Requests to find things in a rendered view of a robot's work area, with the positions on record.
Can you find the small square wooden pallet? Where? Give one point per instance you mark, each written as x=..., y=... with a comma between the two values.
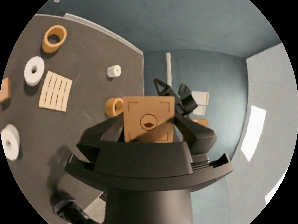
x=58, y=92

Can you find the orange-brown open cup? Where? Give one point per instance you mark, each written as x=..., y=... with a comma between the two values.
x=58, y=30

